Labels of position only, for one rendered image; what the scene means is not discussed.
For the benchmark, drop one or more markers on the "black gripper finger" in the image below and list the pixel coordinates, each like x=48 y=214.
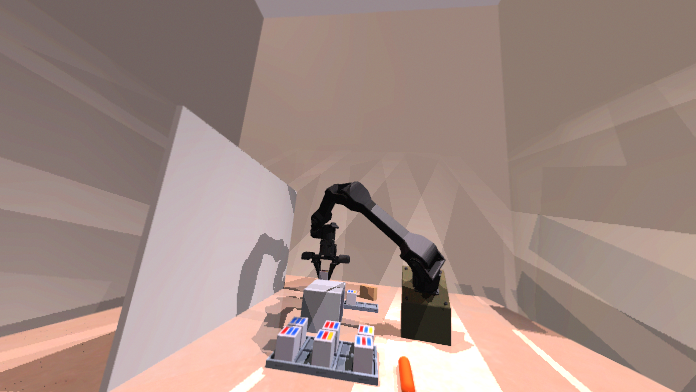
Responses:
x=317 y=266
x=332 y=266

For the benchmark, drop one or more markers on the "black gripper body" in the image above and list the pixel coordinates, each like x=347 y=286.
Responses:
x=326 y=249

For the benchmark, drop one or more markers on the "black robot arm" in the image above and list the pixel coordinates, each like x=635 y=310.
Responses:
x=417 y=251

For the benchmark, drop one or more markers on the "grey flat panel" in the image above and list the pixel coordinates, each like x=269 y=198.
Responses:
x=215 y=243

